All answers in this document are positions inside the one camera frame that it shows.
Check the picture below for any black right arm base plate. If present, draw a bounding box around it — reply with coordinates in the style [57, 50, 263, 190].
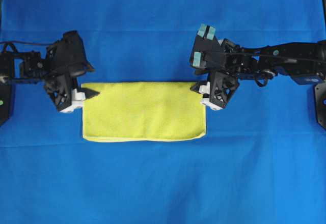
[314, 82, 326, 130]

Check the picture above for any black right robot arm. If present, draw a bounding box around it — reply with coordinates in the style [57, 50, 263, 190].
[191, 38, 325, 110]

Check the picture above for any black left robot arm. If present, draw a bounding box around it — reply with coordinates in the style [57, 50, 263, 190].
[1, 34, 100, 117]

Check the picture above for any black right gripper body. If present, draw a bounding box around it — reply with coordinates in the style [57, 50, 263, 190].
[199, 71, 239, 110]

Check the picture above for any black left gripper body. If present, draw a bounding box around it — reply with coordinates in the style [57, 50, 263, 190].
[44, 73, 86, 113]

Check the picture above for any yellow-green towel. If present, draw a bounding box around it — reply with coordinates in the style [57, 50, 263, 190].
[82, 81, 207, 143]

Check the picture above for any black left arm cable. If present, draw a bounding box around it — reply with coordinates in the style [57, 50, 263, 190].
[0, 40, 51, 47]

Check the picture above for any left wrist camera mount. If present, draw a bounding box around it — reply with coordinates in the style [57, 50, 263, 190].
[46, 31, 95, 77]

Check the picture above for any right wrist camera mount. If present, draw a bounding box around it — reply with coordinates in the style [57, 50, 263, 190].
[189, 24, 227, 75]

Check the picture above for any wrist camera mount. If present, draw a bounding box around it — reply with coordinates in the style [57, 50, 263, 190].
[189, 24, 227, 75]
[46, 31, 95, 77]

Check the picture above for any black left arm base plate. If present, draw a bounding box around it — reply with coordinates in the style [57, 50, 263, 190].
[1, 83, 15, 126]

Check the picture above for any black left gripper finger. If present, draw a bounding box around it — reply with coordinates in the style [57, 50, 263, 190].
[190, 82, 203, 93]
[81, 88, 100, 99]

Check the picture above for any blue table cloth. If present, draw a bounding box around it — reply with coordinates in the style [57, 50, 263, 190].
[1, 0, 325, 223]

